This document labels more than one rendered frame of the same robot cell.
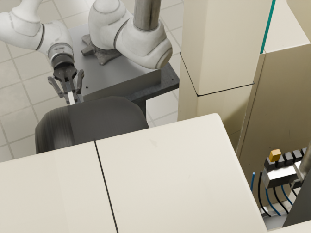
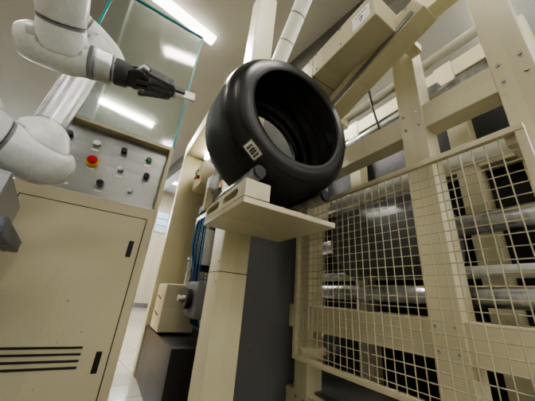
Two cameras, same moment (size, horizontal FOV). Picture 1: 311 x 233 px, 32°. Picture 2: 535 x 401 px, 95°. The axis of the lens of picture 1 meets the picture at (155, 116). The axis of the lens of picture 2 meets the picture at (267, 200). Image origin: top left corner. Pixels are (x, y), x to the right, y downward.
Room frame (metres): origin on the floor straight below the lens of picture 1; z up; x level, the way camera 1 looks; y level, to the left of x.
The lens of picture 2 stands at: (0.92, 0.98, 0.53)
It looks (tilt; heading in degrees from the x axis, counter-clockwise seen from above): 22 degrees up; 255
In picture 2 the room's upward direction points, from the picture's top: 5 degrees clockwise
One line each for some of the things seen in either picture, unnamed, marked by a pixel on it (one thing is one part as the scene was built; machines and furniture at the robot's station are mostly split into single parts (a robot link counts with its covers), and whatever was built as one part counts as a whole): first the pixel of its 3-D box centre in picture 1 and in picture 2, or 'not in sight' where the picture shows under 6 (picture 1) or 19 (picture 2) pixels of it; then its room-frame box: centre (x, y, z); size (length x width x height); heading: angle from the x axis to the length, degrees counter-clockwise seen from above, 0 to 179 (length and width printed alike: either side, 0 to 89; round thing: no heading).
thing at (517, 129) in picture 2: not in sight; (376, 272); (0.31, 0.24, 0.65); 0.90 x 0.02 x 0.70; 105
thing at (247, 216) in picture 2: not in sight; (265, 223); (0.69, 0.10, 0.80); 0.37 x 0.36 x 0.02; 15
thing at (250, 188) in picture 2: not in sight; (233, 205); (0.83, 0.14, 0.84); 0.36 x 0.09 x 0.06; 105
